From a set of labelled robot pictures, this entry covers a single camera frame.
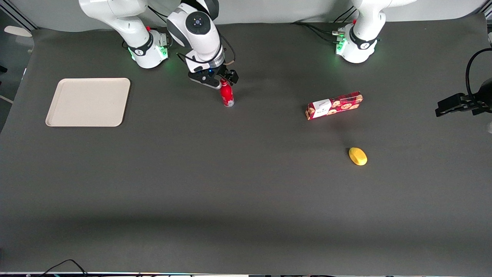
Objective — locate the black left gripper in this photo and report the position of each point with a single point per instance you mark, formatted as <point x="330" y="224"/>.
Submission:
<point x="477" y="100"/>

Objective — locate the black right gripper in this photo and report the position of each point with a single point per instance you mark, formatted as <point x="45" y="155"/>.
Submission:
<point x="224" y="72"/>

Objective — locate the red coke bottle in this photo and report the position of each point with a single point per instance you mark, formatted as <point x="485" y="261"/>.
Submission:
<point x="227" y="94"/>

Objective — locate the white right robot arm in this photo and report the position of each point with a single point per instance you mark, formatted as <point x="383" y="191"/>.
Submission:
<point x="198" y="34"/>

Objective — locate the beige plastic tray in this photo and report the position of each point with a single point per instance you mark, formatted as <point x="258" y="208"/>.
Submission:
<point x="89" y="102"/>

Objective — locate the red tartan cookie box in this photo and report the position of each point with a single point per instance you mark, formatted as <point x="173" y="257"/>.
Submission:
<point x="334" y="105"/>

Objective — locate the yellow toy lemon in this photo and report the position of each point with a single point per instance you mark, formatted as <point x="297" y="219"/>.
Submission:
<point x="358" y="156"/>

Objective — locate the white flat object off table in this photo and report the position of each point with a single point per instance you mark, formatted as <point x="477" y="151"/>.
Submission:
<point x="17" y="31"/>

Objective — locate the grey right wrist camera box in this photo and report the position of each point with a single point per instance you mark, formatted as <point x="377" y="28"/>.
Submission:
<point x="203" y="80"/>

